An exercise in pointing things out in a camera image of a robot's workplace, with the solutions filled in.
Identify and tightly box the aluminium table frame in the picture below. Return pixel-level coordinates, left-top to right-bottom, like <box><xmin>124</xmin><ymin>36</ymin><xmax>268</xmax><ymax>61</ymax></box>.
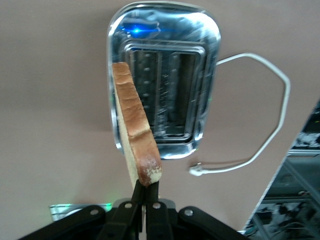
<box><xmin>242</xmin><ymin>98</ymin><xmax>320</xmax><ymax>240</ymax></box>

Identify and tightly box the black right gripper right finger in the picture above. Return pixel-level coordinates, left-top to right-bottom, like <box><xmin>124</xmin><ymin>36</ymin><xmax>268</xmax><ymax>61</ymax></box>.
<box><xmin>145</xmin><ymin>179</ymin><xmax>173</xmax><ymax>240</ymax></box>

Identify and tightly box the cream and chrome toaster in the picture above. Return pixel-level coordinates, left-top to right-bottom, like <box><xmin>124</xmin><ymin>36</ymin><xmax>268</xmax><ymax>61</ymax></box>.
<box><xmin>106</xmin><ymin>1</ymin><xmax>223</xmax><ymax>160</ymax></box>

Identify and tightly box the brown-crusted bread slice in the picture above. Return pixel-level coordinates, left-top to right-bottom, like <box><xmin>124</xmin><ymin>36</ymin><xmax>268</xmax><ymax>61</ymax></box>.
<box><xmin>111</xmin><ymin>61</ymin><xmax>163</xmax><ymax>191</ymax></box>

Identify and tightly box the brown table cover sheet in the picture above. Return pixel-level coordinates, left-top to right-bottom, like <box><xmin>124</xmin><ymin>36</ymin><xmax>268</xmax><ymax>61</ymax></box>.
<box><xmin>0</xmin><ymin>0</ymin><xmax>320</xmax><ymax>240</ymax></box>

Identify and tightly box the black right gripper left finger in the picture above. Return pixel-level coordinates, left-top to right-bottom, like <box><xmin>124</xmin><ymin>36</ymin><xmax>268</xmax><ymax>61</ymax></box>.
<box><xmin>98</xmin><ymin>179</ymin><xmax>145</xmax><ymax>240</ymax></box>

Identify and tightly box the white toaster power cord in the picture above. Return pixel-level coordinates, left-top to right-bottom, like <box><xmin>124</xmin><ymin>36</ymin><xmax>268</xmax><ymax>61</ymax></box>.
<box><xmin>189</xmin><ymin>52</ymin><xmax>292</xmax><ymax>177</ymax></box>

